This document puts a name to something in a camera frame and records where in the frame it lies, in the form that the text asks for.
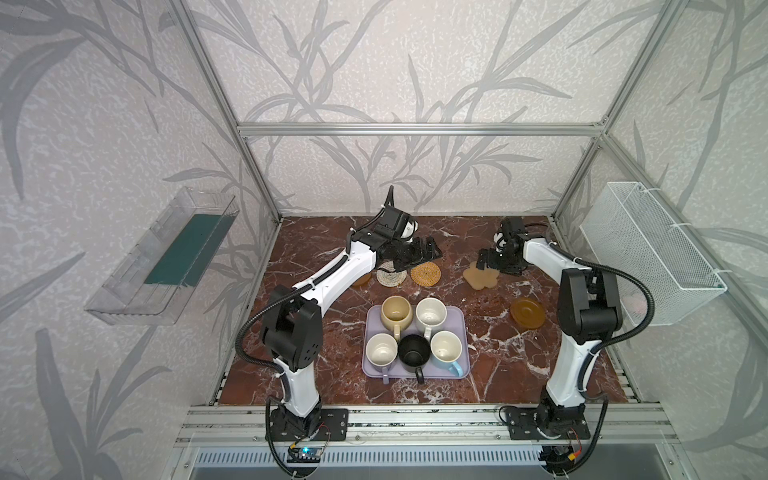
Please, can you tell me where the lilac plastic tray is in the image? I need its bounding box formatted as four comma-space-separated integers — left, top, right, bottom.
362, 305, 471, 384

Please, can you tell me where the amber glass round coaster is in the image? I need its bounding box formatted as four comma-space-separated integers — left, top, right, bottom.
353, 273, 372, 287

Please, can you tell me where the small green-lit circuit board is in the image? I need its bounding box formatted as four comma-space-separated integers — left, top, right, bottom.
288, 445, 323, 463

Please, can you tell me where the cork flower coaster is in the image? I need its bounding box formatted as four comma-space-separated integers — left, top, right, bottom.
462, 262, 500, 291

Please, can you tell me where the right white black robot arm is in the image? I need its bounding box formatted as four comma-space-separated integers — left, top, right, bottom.
477, 217, 656, 440

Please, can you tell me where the white woven round coaster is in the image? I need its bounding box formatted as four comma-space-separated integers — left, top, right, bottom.
376, 261, 408, 288

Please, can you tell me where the aluminium front rail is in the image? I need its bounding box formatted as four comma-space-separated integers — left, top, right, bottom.
174, 403, 681, 447

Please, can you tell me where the left black corrugated cable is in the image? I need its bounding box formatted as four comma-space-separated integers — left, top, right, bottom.
235, 185, 397, 475

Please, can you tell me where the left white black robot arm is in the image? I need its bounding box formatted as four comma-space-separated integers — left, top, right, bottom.
234, 201, 443, 431

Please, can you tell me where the white wire mesh basket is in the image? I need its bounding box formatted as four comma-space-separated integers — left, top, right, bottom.
580, 181, 727, 327

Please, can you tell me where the white speckled mug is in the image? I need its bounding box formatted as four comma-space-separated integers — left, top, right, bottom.
415, 297, 448, 341

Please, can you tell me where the beige ceramic mug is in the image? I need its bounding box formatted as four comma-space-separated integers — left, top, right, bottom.
380, 295, 413, 342

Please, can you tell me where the black mug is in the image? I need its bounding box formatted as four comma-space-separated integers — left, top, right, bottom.
398, 334, 431, 385

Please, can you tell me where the clear plastic wall bin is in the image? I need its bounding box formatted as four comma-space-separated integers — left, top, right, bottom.
85, 187, 240, 326

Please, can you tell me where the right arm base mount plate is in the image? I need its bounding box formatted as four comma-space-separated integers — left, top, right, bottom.
499, 405, 592, 440

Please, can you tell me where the white mug lilac handle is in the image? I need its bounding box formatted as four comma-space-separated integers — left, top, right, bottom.
365, 333, 398, 385

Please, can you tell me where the white mug blue handle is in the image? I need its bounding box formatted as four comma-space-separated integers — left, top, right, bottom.
430, 331, 465, 377

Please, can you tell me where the pink object in basket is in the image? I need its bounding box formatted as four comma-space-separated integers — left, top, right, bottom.
622, 292, 648, 321

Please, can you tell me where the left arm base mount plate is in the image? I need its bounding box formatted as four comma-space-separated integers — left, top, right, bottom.
266, 405, 349, 442

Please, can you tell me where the brown rattan round coaster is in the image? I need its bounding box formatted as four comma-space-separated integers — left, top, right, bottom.
410, 262, 442, 287

